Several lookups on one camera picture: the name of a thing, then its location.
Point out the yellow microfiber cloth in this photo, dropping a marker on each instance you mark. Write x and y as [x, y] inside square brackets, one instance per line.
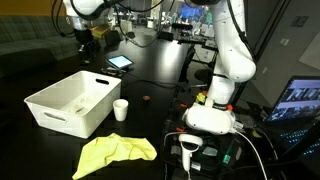
[113, 151]

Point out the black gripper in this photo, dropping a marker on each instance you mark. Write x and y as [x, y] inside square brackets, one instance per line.
[86, 40]

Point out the green plaid sofa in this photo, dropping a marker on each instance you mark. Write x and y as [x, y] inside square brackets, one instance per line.
[36, 36]

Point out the white VR headset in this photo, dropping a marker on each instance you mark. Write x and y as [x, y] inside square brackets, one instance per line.
[208, 120]

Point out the yellow stop button box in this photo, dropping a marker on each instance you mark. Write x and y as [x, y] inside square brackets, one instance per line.
[200, 98]

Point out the open laptop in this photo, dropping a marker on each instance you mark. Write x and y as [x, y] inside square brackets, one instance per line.
[296, 103]

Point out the white cup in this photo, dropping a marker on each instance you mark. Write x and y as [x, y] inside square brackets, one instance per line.
[120, 110]

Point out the white VR controller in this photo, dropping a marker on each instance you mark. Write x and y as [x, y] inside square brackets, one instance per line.
[187, 146]

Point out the tablet with lit screen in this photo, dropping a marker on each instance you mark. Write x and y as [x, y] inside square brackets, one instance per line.
[120, 61]

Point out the seal tape roll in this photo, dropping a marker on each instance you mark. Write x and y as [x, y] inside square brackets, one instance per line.
[146, 98]

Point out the white plastic storage box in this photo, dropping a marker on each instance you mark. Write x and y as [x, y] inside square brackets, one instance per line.
[71, 113]

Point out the black office chair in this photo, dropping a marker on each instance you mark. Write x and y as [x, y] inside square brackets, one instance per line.
[112, 37]

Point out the tan wrist mount block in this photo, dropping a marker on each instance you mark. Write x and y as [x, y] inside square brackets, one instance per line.
[100, 31]

